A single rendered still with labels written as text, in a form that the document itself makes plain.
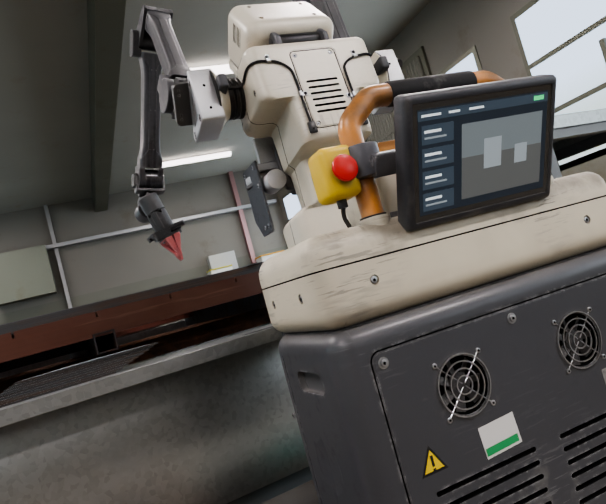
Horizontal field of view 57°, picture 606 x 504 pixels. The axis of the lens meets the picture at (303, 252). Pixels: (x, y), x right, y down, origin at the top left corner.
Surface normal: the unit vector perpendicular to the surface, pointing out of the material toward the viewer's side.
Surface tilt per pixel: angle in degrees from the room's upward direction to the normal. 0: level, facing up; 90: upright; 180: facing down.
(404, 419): 90
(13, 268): 90
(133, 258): 90
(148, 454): 90
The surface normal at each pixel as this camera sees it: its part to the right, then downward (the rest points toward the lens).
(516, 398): 0.34, -0.15
